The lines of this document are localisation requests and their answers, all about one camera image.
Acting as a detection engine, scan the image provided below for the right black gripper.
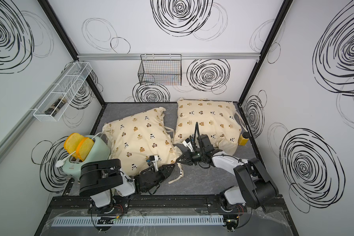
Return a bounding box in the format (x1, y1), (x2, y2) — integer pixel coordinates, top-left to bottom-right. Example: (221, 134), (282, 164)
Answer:
(176, 150), (206, 166)

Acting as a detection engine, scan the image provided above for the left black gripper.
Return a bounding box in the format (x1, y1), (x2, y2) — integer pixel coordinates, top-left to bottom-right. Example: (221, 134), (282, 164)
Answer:
(143, 164), (176, 194)

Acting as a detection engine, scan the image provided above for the cream animal-print pillow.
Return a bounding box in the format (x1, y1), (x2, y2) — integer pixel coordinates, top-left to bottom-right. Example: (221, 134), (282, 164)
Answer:
(102, 107), (182, 176)
(174, 99), (242, 155)

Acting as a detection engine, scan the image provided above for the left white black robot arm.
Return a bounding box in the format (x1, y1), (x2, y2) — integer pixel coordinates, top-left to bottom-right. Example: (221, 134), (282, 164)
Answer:
(79, 156), (175, 208)

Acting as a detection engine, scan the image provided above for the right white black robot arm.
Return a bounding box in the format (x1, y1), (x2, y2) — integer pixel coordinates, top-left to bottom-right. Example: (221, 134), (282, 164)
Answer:
(177, 134), (279, 211)

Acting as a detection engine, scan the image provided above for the yellow jar with black lid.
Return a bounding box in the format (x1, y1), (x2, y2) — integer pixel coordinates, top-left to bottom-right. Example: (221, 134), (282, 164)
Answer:
(238, 132), (250, 146)

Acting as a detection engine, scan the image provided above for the right toast slice toy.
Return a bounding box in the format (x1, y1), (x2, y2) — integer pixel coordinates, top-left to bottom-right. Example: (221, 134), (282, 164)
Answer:
(75, 137), (94, 161)

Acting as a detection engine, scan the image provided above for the toast slice toy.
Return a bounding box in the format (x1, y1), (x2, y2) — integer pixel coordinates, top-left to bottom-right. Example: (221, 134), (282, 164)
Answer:
(64, 133), (84, 154)
(75, 137), (94, 161)

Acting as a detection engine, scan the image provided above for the left toast slice toy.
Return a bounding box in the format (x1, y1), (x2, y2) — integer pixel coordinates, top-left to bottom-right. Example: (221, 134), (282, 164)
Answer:
(64, 133), (84, 154)

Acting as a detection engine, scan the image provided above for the dark jar in shelf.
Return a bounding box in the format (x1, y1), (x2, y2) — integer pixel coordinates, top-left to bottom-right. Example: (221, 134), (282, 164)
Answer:
(44, 97), (67, 117)

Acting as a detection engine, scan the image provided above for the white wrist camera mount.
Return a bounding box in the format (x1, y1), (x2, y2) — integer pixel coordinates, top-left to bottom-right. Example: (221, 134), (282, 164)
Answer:
(147, 155), (159, 172)

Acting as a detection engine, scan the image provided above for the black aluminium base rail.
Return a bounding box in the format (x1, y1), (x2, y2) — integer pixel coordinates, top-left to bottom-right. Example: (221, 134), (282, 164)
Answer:
(48, 194), (287, 210)

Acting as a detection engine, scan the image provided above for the grey slotted cable duct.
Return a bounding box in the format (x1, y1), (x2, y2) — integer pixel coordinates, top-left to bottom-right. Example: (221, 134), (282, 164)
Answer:
(51, 215), (225, 227)

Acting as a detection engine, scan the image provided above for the black wire wall basket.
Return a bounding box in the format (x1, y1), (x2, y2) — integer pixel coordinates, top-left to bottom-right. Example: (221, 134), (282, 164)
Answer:
(137, 54), (183, 86)

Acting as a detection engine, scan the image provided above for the white wire wall shelf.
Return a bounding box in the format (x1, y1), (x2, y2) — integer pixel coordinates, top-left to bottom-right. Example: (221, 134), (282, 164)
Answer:
(33, 62), (92, 122)

